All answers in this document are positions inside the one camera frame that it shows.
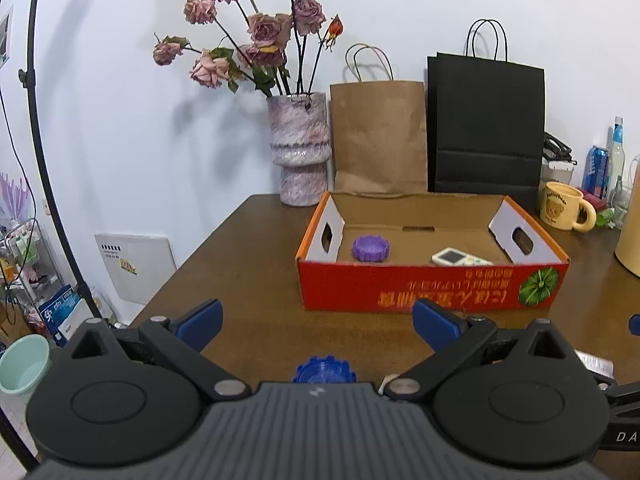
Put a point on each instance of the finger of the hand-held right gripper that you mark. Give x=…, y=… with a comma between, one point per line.
x=635, y=324

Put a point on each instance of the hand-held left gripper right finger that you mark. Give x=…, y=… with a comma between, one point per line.
x=432, y=322

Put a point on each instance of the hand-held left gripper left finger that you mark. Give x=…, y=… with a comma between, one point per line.
x=202, y=322

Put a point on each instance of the red cardboard box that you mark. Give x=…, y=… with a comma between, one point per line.
x=350, y=290

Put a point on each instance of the white remote control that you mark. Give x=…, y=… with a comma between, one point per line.
x=460, y=258

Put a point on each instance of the cream thermos jug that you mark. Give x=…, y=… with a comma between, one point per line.
x=631, y=245

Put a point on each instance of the white panel board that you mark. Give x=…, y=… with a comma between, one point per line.
x=132, y=265

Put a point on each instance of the purple ridged bottle cap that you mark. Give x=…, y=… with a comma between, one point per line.
x=370, y=249

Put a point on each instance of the green wrapped item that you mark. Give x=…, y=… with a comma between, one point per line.
x=604, y=217

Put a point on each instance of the blue ridged bottle cap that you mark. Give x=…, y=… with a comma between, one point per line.
x=325, y=369

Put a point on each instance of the clear glass cup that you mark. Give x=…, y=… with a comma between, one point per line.
x=621, y=195

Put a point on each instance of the blue and white packet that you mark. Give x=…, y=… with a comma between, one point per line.
x=65, y=312

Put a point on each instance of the yellow bear mug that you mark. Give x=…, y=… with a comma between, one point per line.
x=557, y=207

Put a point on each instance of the blue drink can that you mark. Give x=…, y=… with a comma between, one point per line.
x=595, y=170

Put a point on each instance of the clear bottle with blue cap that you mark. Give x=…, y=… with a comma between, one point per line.
x=617, y=155

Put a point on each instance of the white plastic container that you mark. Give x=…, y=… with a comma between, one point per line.
x=557, y=172

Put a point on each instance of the mint green basin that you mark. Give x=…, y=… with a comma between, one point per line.
x=22, y=365

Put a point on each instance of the brown paper bag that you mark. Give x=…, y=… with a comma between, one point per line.
x=380, y=135

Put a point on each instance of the pink marbled vase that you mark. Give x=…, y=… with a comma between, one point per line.
x=300, y=150

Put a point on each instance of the black paper bag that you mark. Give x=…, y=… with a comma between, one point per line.
x=485, y=120

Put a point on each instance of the black stand leg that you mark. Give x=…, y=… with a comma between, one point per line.
x=15, y=440

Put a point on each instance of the purple paper decoration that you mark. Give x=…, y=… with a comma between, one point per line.
x=14, y=197

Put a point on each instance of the black light stand pole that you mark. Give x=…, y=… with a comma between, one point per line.
x=31, y=85

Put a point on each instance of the dried pink roses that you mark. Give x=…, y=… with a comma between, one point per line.
x=270, y=30

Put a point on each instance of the wall picture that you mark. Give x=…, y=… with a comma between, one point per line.
x=5, y=35

